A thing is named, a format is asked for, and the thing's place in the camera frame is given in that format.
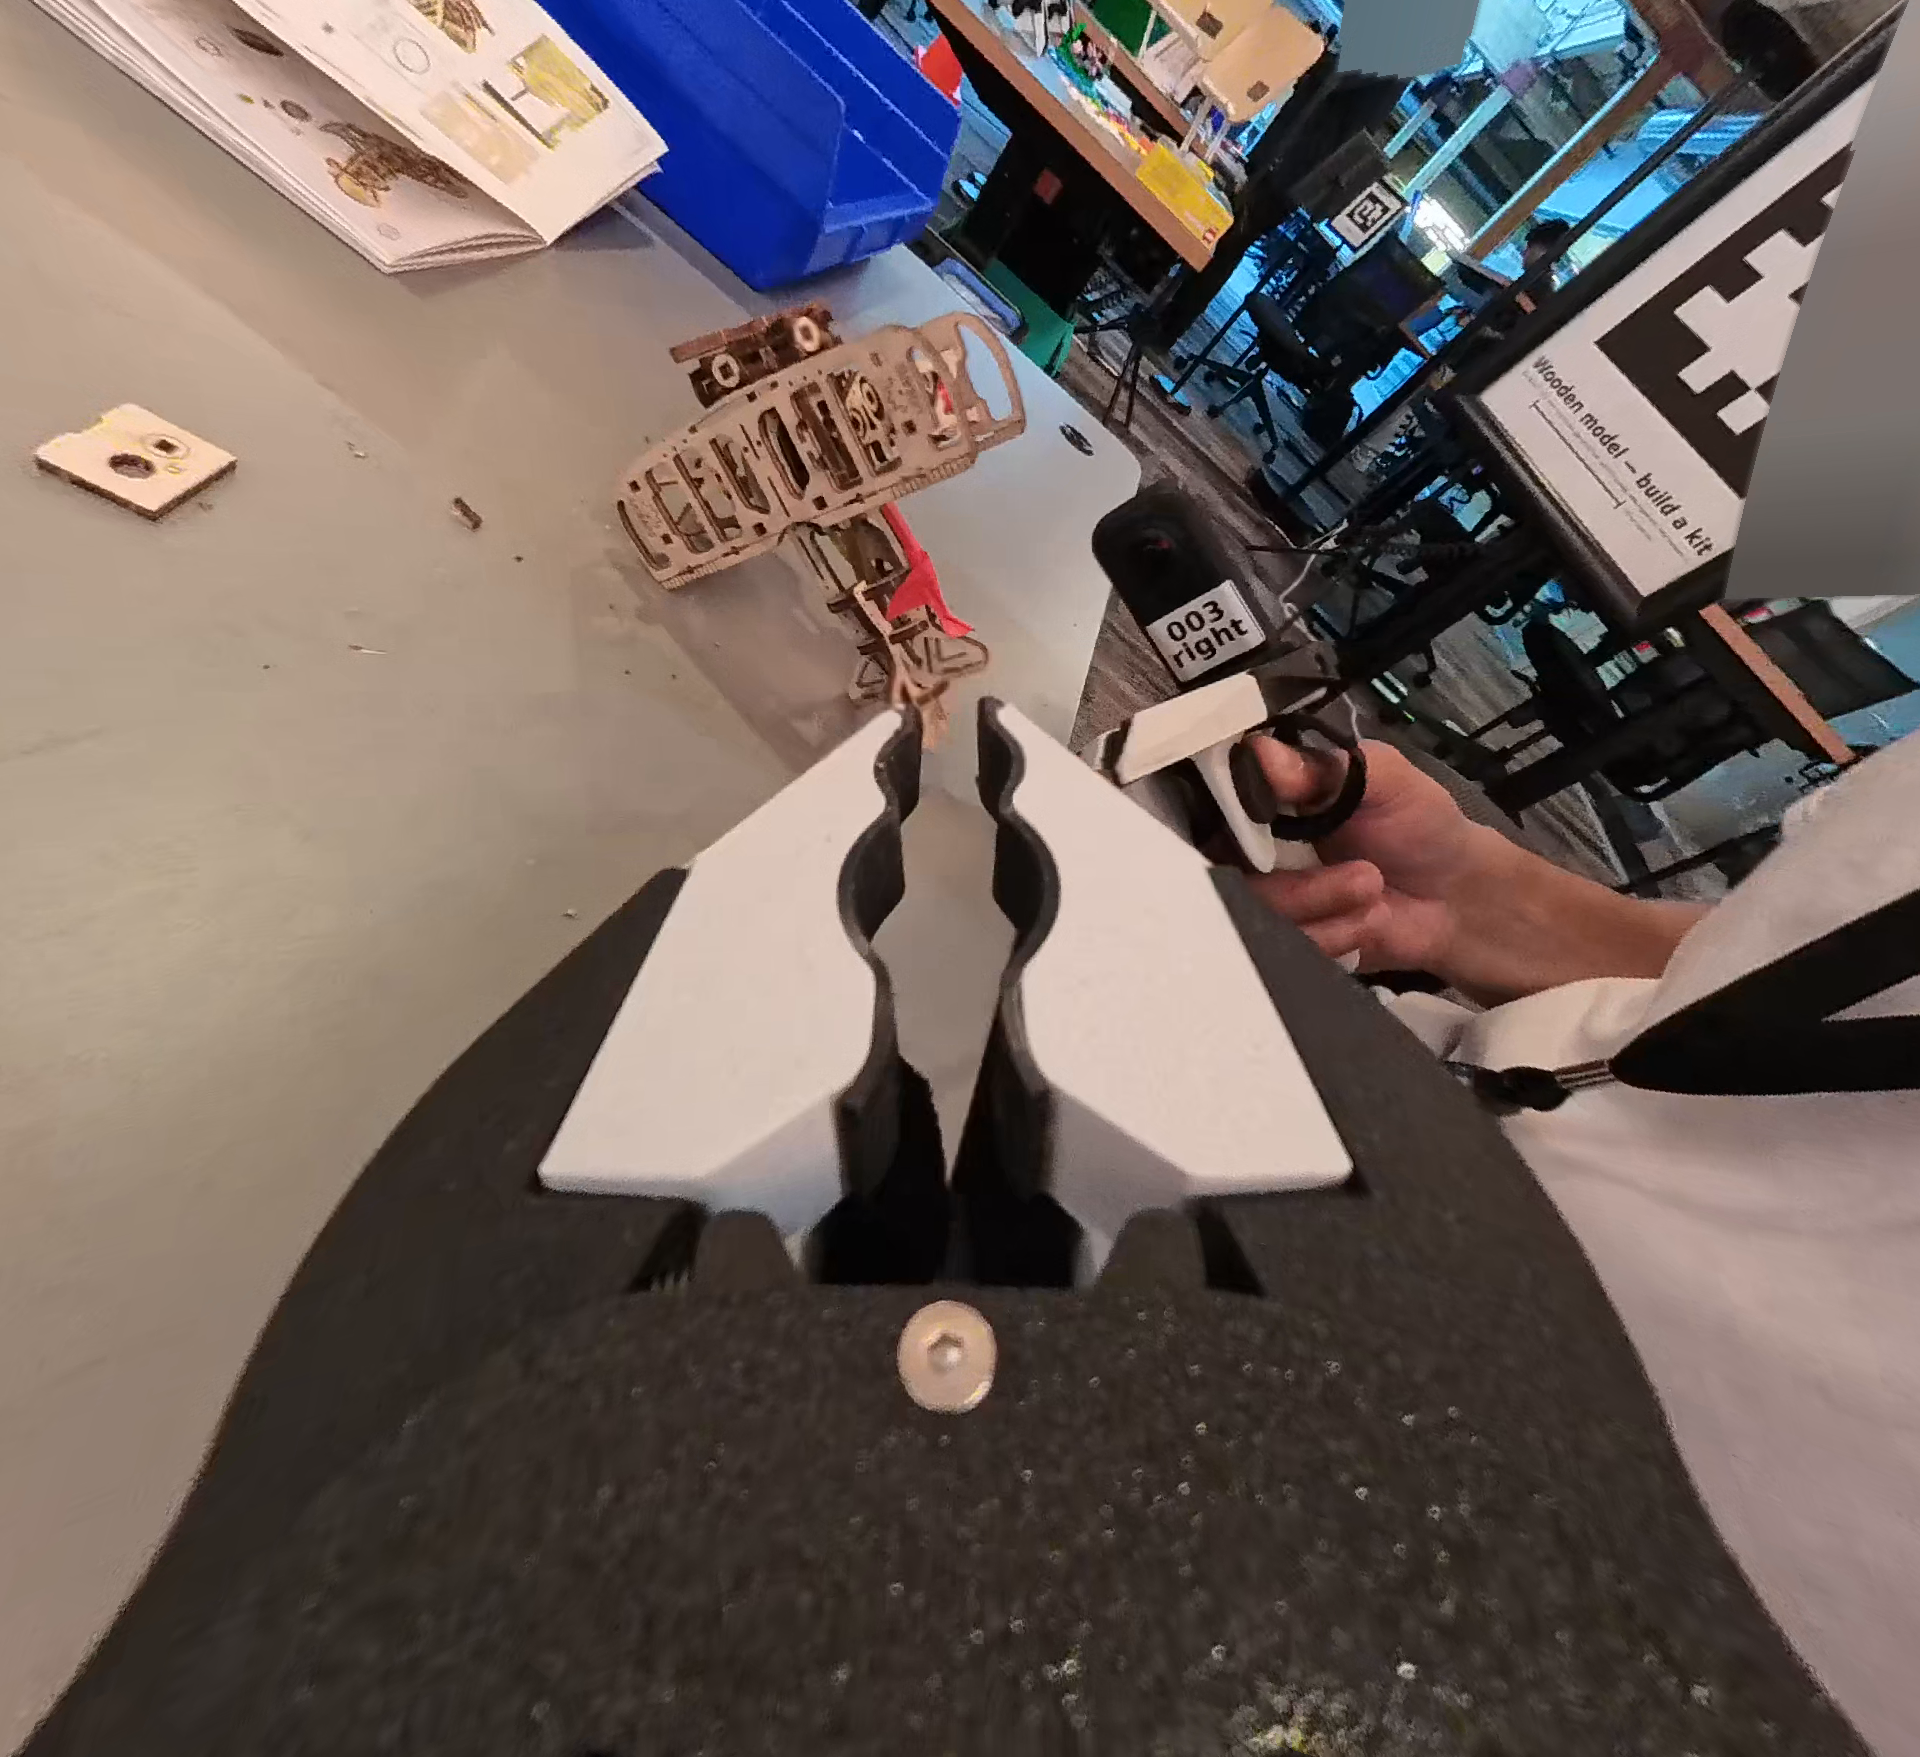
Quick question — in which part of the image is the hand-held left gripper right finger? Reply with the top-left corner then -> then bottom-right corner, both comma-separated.
955,695 -> 1356,1264

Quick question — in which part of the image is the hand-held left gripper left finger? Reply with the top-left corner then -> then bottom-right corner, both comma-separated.
536,706 -> 955,1260

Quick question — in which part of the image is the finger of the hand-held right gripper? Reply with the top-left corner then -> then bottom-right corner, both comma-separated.
1102,674 -> 1280,786

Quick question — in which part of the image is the wooden model airplane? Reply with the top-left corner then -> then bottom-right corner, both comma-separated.
613,303 -> 1031,753

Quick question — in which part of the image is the grey desk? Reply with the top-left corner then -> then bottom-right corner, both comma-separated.
0,0 -> 1151,1757

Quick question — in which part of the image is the person's right hand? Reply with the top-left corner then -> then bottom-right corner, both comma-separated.
1253,736 -> 1518,1001

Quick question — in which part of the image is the green crate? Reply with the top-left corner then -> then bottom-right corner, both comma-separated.
974,263 -> 1074,369

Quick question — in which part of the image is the wooden workbench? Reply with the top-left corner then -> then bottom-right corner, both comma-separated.
876,0 -> 1249,273

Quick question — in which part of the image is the white sign with black marker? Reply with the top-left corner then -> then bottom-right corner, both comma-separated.
1446,8 -> 1892,634

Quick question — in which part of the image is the person's white shirt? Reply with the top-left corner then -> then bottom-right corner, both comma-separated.
1381,736 -> 1920,1757

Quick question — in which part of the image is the blue plastic bin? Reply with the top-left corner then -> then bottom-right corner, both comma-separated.
360,0 -> 963,291

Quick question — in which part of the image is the small square wooden piece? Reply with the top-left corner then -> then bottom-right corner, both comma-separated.
33,404 -> 241,520

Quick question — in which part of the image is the white instruction booklet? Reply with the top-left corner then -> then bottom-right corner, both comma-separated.
0,0 -> 671,275

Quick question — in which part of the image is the black lanyard strap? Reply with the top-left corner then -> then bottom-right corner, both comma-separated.
1446,886 -> 1920,1114

